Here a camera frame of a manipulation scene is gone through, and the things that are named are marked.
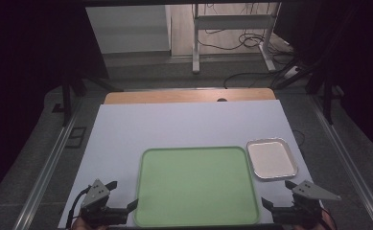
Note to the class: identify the white metal desk frame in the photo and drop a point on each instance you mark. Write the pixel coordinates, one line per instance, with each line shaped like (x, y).
(232, 21)

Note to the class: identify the green plastic tray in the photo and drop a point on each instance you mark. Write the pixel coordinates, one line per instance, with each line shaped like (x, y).
(193, 188)

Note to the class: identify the person's right hand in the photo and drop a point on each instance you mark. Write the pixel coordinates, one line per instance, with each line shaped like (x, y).
(324, 223)

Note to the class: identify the white power strip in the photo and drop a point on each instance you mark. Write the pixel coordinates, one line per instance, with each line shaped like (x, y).
(291, 72)

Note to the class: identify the aluminium floor rail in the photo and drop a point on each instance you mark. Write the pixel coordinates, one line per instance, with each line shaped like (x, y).
(46, 169)
(350, 166)

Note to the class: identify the white table sheet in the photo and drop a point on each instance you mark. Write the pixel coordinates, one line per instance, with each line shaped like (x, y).
(174, 127)

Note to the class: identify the black floor frame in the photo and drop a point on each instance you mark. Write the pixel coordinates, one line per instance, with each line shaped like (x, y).
(75, 137)

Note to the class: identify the small pink tray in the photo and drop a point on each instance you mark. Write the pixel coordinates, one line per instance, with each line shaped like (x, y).
(272, 159)

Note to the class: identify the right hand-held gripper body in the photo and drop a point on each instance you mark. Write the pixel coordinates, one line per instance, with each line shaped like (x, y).
(305, 207)

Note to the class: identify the black metal stand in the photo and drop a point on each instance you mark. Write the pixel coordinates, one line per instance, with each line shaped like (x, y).
(67, 102)
(327, 96)

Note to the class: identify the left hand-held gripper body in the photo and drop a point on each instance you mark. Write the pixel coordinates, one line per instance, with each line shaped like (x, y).
(95, 193)

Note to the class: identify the person's left hand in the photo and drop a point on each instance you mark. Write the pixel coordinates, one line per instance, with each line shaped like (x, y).
(82, 224)

